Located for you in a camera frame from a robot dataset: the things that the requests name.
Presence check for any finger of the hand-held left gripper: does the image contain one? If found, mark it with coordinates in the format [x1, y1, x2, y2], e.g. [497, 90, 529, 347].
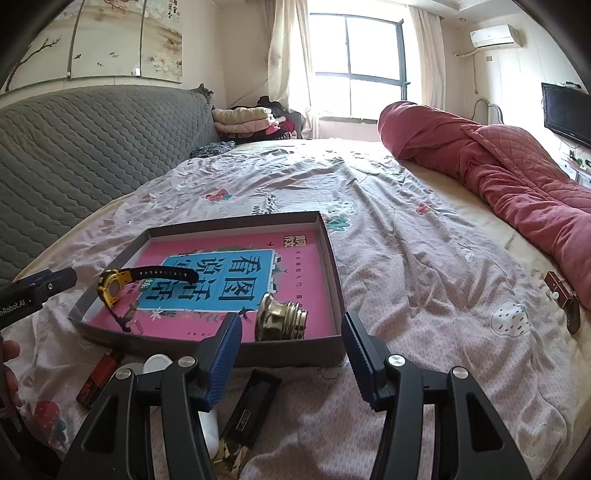
[28, 267, 78, 301]

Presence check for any brown small box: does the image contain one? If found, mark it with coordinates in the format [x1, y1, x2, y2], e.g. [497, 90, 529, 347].
[543, 271, 583, 334]

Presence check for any grey quilted headboard cover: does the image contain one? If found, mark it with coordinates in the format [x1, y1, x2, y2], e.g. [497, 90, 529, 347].
[0, 85, 223, 283]

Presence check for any cream curtain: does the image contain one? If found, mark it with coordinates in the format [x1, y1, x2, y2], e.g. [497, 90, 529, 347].
[408, 4, 445, 105]
[267, 0, 320, 140]

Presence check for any dark framed window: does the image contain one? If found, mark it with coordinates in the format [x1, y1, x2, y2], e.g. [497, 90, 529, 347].
[308, 14, 411, 123]

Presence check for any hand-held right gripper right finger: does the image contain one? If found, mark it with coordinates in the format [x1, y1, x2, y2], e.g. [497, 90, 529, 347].
[342, 311, 532, 480]

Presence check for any white plastic bottle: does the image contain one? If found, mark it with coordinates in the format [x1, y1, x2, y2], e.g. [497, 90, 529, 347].
[124, 353, 221, 462]

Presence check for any white air conditioner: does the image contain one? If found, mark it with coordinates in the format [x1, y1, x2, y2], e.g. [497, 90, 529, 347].
[469, 25, 523, 49]

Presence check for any pile of dark clothes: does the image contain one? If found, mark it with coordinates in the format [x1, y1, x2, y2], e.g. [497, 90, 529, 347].
[229, 95, 304, 141]

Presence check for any black rectangular case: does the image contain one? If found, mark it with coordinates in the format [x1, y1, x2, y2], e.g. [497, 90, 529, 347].
[218, 369, 283, 450]

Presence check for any flowering branch wall painting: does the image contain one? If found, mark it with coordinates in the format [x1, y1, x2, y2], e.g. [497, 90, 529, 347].
[4, 0, 185, 92]

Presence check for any brass threaded fitting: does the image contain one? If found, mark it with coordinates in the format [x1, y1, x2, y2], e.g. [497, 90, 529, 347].
[255, 292, 309, 342]

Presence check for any floral printed bed sheet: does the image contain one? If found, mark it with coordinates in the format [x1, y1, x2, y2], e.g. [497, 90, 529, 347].
[11, 138, 591, 480]

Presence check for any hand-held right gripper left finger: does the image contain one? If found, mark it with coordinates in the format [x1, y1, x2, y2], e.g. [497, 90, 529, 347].
[58, 313, 243, 480]

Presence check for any black flat television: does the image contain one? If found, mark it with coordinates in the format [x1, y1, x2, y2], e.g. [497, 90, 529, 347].
[541, 82, 591, 150]

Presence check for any person's left hand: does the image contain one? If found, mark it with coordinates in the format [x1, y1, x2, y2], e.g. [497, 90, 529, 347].
[0, 336, 22, 408]

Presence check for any folded cream blanket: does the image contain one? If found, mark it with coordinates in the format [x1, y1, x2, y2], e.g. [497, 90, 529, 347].
[211, 107, 279, 138]

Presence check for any red quilted blanket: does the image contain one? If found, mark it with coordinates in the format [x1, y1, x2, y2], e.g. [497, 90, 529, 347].
[378, 102, 591, 289]

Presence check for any yellow and black wristwatch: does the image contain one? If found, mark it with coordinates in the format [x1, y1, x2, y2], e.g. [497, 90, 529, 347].
[96, 266, 199, 334]

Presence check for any dark patterned cloth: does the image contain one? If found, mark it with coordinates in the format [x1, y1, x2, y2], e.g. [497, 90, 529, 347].
[191, 141, 237, 159]

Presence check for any gold foil wrapper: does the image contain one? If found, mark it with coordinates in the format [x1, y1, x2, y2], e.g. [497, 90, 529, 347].
[211, 438, 250, 474]

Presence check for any red lighter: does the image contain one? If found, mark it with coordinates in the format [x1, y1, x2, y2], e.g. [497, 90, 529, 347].
[75, 355, 120, 410]

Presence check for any shallow grey cardboard box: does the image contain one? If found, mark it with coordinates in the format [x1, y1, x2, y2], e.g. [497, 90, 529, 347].
[67, 211, 347, 368]

